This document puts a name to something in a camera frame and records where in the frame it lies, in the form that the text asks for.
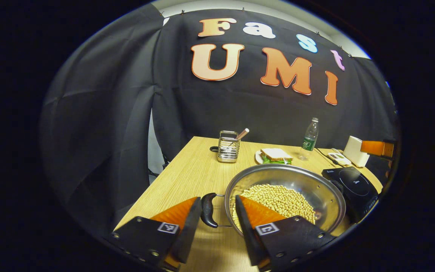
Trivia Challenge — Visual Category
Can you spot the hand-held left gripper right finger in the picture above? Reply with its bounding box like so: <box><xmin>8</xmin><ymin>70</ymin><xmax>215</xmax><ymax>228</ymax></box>
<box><xmin>234</xmin><ymin>195</ymin><xmax>337</xmax><ymax>272</ymax></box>

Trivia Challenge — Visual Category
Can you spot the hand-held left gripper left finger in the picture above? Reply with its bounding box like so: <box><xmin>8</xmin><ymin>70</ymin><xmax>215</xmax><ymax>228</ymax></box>
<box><xmin>113</xmin><ymin>196</ymin><xmax>202</xmax><ymax>270</ymax></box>

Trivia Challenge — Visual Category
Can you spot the black induction cooktop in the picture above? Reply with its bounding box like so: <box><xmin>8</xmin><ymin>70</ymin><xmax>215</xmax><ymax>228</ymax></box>
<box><xmin>321</xmin><ymin>167</ymin><xmax>379</xmax><ymax>223</ymax></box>

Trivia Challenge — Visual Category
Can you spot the steel pot with black handles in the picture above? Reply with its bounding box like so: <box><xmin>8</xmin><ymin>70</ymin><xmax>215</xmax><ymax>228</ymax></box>
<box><xmin>201</xmin><ymin>164</ymin><xmax>347</xmax><ymax>238</ymax></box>

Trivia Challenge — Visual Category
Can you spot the white toaster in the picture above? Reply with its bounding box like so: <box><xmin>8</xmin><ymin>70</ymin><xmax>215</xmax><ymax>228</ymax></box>
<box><xmin>343</xmin><ymin>136</ymin><xmax>370</xmax><ymax>168</ymax></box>

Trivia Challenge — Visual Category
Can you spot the white divided dish of beans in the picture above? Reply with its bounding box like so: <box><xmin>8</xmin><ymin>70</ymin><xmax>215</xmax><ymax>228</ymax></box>
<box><xmin>327</xmin><ymin>152</ymin><xmax>352</xmax><ymax>167</ymax></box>

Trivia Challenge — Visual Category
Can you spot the pile of soybeans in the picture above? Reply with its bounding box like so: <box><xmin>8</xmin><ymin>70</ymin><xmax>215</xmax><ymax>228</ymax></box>
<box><xmin>232</xmin><ymin>184</ymin><xmax>316</xmax><ymax>231</ymax></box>

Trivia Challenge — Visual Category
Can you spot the clear plastic water bottle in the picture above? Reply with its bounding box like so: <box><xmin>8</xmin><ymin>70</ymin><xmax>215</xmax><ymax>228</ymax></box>
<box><xmin>298</xmin><ymin>117</ymin><xmax>319</xmax><ymax>161</ymax></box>

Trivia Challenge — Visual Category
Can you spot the sandwich with lettuce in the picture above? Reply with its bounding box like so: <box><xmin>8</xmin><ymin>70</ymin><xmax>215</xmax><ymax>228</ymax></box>
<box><xmin>260</xmin><ymin>148</ymin><xmax>293</xmax><ymax>165</ymax></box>

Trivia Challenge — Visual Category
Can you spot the pink stick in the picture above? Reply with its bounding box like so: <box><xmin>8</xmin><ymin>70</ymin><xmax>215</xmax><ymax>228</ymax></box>
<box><xmin>230</xmin><ymin>128</ymin><xmax>250</xmax><ymax>147</ymax></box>

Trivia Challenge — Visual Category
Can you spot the black power cable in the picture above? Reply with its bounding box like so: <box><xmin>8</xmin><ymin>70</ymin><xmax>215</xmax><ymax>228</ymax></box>
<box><xmin>314</xmin><ymin>147</ymin><xmax>339</xmax><ymax>167</ymax></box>

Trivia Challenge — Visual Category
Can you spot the metal wire utensil holder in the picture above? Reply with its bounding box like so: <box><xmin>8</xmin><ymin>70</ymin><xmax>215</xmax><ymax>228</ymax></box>
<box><xmin>217</xmin><ymin>130</ymin><xmax>241</xmax><ymax>163</ymax></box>

